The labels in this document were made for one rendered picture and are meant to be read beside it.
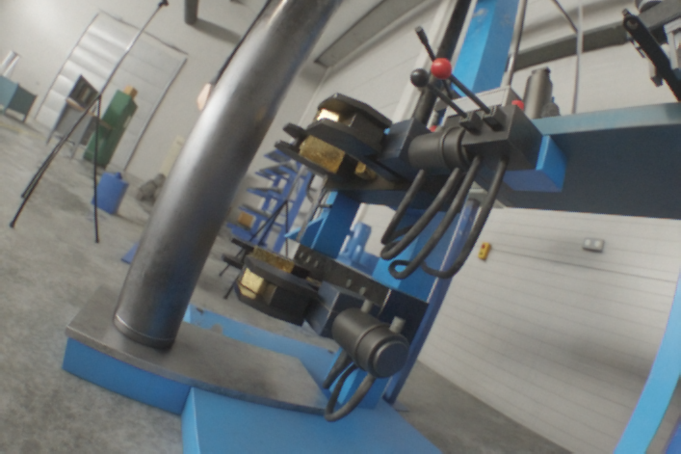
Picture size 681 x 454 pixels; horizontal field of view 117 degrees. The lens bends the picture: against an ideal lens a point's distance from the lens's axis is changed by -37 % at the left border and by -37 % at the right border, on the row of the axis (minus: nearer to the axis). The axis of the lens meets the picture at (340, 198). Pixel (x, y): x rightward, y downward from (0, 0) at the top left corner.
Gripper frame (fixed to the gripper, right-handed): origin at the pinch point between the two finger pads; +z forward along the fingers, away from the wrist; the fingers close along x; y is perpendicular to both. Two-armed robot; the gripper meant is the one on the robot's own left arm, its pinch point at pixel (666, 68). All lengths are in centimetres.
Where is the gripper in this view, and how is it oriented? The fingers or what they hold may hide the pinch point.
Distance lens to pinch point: 62.2
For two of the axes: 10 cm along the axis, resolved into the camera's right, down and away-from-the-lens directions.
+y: -8.9, -4.3, -1.6
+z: -4.1, 9.0, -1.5
